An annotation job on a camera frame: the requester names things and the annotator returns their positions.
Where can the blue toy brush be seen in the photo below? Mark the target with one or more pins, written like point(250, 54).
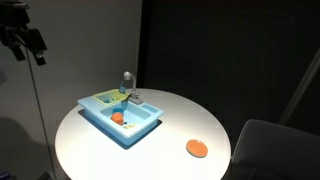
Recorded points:
point(122, 88)

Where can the grey toy faucet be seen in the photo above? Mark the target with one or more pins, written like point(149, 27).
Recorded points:
point(134, 96)

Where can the blue toy bowl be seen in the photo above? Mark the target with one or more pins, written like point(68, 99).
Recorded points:
point(118, 110)

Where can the light blue toy sink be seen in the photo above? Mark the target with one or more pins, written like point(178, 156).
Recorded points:
point(138, 119)

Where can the orange toy cup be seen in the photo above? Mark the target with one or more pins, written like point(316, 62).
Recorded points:
point(117, 118)

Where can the orange toy plate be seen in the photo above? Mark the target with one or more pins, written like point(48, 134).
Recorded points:
point(196, 148)

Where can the yellow-green dish rack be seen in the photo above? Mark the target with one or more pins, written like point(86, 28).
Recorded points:
point(113, 95)

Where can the blue item in rack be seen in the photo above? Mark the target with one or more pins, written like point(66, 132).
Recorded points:
point(106, 100)

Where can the grey chair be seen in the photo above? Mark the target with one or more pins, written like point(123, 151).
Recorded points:
point(269, 151)

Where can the black camera on stand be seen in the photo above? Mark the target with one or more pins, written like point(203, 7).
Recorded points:
point(14, 32)

